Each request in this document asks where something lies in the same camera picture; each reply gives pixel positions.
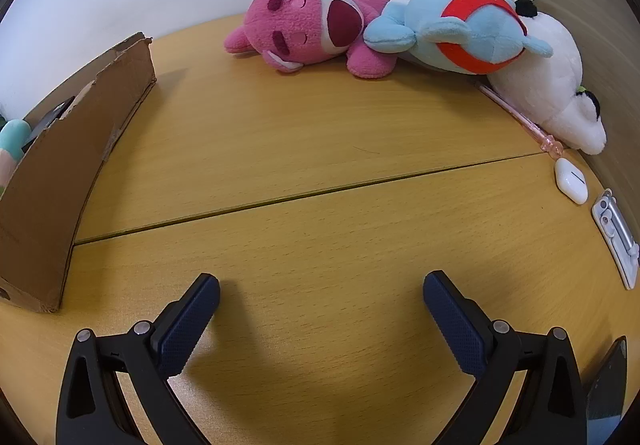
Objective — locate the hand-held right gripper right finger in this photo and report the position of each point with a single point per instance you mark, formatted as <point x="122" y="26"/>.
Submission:
<point x="455" y="325"/>

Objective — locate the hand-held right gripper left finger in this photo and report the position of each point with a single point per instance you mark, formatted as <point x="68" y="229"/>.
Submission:
<point x="190" y="322"/>

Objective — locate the cardboard box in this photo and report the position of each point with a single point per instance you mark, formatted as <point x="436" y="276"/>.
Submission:
<point x="50" y="185"/>

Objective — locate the wooden desktop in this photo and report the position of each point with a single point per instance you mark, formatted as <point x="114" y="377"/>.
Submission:
<point x="325" y="235"/>

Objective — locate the black phone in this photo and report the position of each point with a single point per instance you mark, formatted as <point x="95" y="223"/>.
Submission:
<point x="607" y="385"/>

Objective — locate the white earbuds case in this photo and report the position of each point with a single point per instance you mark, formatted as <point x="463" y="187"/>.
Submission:
<point x="570" y="180"/>

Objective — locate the pink pen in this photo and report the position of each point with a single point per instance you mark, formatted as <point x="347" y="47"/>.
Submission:
<point x="520" y="117"/>

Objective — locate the small black box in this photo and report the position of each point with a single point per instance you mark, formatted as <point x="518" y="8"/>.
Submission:
<point x="47" y="122"/>

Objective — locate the teal and pink plush toy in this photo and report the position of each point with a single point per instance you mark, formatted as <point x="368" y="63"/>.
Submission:
<point x="12" y="140"/>

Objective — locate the white dog plush toy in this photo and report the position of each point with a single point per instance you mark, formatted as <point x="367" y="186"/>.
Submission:
<point x="545" y="75"/>

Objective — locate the blue plush toy red scarf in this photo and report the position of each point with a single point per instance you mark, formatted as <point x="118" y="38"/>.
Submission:
<point x="425" y="25"/>

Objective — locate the pink bear plush toy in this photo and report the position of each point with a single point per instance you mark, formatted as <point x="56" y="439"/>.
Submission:
<point x="300" y="20"/>

